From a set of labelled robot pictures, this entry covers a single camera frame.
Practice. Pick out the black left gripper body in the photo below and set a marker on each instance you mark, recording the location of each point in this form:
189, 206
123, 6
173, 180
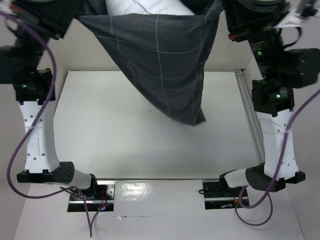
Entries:
43, 20

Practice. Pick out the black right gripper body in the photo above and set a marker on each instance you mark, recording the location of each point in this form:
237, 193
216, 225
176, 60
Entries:
248, 26

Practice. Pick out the white pillow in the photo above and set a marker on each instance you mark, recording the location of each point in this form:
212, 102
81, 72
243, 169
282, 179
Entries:
147, 7

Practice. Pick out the dark grey checked pillowcase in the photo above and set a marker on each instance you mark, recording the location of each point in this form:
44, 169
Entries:
163, 56

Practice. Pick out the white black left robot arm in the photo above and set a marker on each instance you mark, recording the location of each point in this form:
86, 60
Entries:
30, 67

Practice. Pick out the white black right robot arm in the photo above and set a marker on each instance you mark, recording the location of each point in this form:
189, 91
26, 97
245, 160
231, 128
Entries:
283, 69

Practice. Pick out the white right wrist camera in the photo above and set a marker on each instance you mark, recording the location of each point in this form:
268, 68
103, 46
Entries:
297, 17

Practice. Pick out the aluminium frame rail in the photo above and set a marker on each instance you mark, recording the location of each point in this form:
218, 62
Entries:
252, 119

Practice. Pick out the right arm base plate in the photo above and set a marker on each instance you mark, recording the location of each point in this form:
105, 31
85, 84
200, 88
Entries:
216, 198

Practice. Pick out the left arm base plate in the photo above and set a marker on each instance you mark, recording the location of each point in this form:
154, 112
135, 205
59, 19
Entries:
103, 197

